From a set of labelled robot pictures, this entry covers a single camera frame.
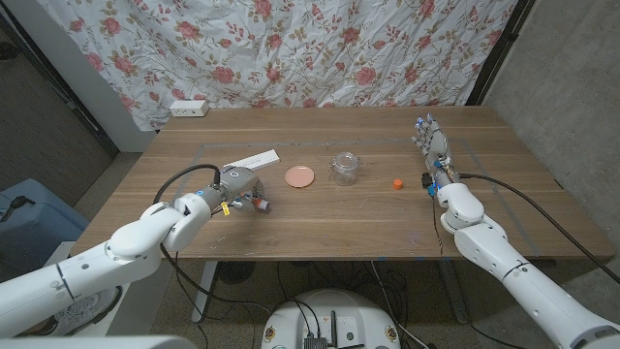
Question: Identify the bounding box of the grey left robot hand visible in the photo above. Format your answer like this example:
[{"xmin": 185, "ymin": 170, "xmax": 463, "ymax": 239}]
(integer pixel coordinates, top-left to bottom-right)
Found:
[{"xmin": 198, "ymin": 166, "xmax": 266, "ymax": 213}]

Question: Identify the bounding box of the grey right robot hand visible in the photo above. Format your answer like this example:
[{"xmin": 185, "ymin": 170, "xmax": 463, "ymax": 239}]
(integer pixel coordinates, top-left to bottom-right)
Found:
[{"xmin": 411, "ymin": 113, "xmax": 460, "ymax": 191}]

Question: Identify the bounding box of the round pink jar lid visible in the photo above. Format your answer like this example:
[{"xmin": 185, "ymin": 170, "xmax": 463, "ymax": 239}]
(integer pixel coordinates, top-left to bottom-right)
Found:
[{"xmin": 284, "ymin": 165, "xmax": 316, "ymax": 189}]

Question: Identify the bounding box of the clear glass jar cup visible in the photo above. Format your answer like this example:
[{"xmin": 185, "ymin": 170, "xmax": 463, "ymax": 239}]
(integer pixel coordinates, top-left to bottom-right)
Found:
[{"xmin": 328, "ymin": 151, "xmax": 362, "ymax": 187}]

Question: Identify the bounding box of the flat white rectangular box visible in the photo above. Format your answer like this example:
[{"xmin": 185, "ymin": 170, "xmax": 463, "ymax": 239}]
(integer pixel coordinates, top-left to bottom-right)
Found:
[{"xmin": 223, "ymin": 148, "xmax": 281, "ymax": 172}]

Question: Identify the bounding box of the white power strip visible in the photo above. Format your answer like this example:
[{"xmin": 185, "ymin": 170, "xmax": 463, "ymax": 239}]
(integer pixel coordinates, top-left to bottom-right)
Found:
[{"xmin": 169, "ymin": 99, "xmax": 210, "ymax": 118}]

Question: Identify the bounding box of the black round floor fan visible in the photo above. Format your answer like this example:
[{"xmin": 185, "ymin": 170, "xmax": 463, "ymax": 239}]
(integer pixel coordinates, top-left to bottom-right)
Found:
[{"xmin": 215, "ymin": 260, "xmax": 257, "ymax": 286}]

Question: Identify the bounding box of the metal table leg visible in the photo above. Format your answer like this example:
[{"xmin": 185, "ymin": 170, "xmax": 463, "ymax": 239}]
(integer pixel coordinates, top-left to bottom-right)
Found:
[
  {"xmin": 438, "ymin": 259, "xmax": 471, "ymax": 325},
  {"xmin": 191, "ymin": 260, "xmax": 219, "ymax": 325}
]

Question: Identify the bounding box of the floral backdrop cloth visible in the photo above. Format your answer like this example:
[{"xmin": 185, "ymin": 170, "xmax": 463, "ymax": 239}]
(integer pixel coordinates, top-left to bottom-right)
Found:
[{"xmin": 36, "ymin": 0, "xmax": 519, "ymax": 132}]

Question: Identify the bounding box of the white robot torso base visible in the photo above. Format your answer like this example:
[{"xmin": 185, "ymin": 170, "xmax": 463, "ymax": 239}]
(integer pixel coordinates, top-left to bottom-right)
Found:
[{"xmin": 261, "ymin": 289, "xmax": 402, "ymax": 349}]

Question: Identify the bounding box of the blue plastic bin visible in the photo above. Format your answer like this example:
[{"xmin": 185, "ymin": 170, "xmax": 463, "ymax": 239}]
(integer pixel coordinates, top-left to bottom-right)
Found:
[{"xmin": 0, "ymin": 177, "xmax": 91, "ymax": 282}]

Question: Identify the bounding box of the white robot head rim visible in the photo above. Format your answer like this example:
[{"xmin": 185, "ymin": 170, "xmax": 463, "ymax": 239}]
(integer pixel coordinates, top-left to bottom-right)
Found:
[{"xmin": 0, "ymin": 333, "xmax": 198, "ymax": 349}]

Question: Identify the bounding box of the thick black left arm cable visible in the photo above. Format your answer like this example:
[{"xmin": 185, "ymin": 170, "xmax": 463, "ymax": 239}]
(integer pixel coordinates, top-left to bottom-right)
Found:
[{"xmin": 153, "ymin": 163, "xmax": 272, "ymax": 316}]

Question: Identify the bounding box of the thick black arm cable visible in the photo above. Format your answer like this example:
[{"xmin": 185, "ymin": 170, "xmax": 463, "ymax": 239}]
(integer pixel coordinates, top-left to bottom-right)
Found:
[
  {"xmin": 153, "ymin": 163, "xmax": 272, "ymax": 316},
  {"xmin": 458, "ymin": 173, "xmax": 620, "ymax": 285}
]

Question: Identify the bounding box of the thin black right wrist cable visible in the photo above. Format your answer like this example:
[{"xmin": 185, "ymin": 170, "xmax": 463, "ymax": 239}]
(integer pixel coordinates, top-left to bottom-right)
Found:
[{"xmin": 432, "ymin": 196, "xmax": 446, "ymax": 259}]

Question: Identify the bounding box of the black backdrop post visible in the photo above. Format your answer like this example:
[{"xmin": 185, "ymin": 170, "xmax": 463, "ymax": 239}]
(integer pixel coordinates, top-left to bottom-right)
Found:
[{"xmin": 465, "ymin": 0, "xmax": 537, "ymax": 107}]

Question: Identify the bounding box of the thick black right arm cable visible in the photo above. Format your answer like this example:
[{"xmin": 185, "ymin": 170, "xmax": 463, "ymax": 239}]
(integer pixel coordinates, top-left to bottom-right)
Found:
[{"xmin": 458, "ymin": 173, "xmax": 620, "ymax": 285}]

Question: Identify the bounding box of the grey floor cable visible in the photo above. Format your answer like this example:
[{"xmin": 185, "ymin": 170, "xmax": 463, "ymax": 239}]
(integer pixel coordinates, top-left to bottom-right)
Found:
[{"xmin": 370, "ymin": 261, "xmax": 430, "ymax": 349}]

